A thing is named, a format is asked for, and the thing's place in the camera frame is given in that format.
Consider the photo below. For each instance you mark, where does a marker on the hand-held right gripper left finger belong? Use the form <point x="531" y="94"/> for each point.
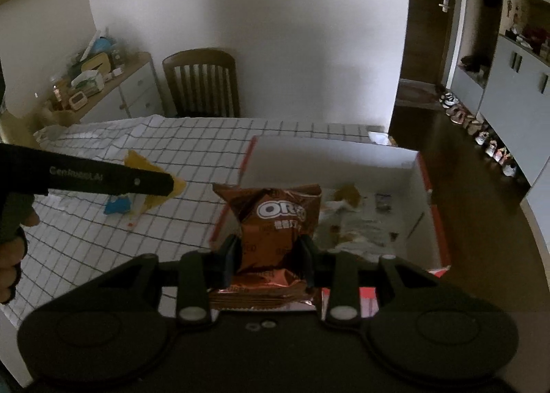
<point x="230" y="259"/>

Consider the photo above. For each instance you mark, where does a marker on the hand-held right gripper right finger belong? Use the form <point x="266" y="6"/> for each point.
<point x="307" y="264"/>

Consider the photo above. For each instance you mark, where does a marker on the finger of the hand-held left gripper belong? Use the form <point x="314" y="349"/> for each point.
<point x="150" y="182"/>

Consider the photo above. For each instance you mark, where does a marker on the yellow snack packet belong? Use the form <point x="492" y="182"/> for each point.
<point x="144" y="161"/>

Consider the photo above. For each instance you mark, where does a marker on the brown cookie packet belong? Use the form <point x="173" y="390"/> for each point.
<point x="275" y="221"/>

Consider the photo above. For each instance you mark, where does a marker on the white cardboard box orange outside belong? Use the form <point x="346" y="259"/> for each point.
<point x="343" y="161"/>

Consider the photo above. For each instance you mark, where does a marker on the person's left hand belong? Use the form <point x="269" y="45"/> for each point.
<point x="10" y="264"/>

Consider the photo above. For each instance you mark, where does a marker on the clear plastic snack packet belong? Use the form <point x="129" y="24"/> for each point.
<point x="138" y="210"/>

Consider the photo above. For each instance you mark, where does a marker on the blue snack packet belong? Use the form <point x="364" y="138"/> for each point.
<point x="117" y="206"/>

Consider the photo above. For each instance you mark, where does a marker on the checked white tablecloth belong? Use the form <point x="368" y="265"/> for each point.
<point x="129" y="135"/>

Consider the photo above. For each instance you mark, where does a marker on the yellow packet black print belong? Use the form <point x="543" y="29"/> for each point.
<point x="347" y="195"/>

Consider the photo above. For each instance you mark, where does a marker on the white tissue box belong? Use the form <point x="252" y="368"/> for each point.
<point x="88" y="81"/>

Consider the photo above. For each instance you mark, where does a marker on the white drawer cabinet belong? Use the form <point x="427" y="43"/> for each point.
<point x="133" y="88"/>

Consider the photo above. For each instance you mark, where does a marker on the yellow box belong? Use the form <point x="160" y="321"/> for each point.
<point x="98" y="63"/>

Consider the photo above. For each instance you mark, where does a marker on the wooden chair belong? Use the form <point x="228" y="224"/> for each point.
<point x="202" y="79"/>

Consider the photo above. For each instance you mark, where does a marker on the brown door mat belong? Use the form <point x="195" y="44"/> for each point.
<point x="419" y="93"/>

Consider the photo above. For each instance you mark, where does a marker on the row of shoes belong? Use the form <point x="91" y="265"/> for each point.
<point x="477" y="131"/>

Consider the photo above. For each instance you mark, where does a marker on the brown door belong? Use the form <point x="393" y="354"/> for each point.
<point x="429" y="40"/>

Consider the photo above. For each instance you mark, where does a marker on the grey wall cabinet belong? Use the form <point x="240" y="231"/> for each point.
<point x="515" y="75"/>

